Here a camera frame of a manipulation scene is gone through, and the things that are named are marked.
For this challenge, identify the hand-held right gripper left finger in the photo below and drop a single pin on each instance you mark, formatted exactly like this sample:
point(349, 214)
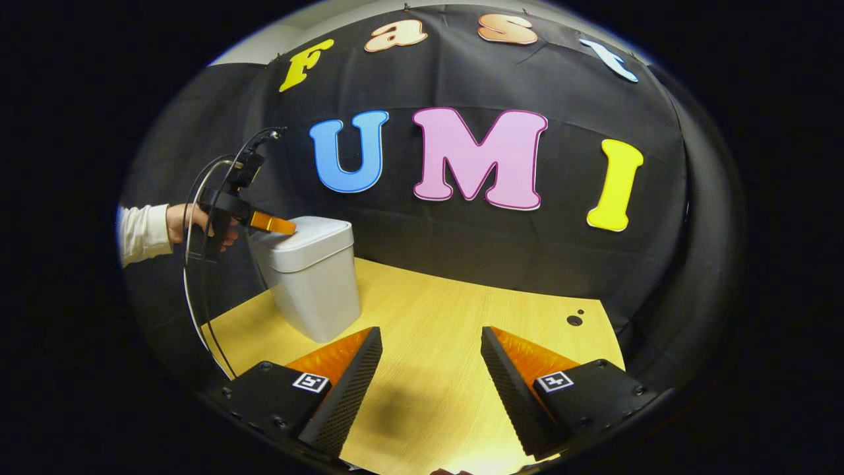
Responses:
point(346, 396)

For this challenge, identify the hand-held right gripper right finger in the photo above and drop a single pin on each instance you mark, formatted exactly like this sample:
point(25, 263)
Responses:
point(514, 396)

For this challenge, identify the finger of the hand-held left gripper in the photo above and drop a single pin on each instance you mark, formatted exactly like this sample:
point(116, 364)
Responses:
point(273, 224)

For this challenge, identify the white desktop garbage bin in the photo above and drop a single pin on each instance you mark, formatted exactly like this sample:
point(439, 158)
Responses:
point(313, 277)

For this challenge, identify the wooden desktop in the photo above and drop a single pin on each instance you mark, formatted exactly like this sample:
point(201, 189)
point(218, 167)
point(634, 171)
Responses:
point(428, 330)

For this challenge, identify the black backdrop cloth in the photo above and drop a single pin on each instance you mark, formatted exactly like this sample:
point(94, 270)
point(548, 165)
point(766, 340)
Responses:
point(461, 244)

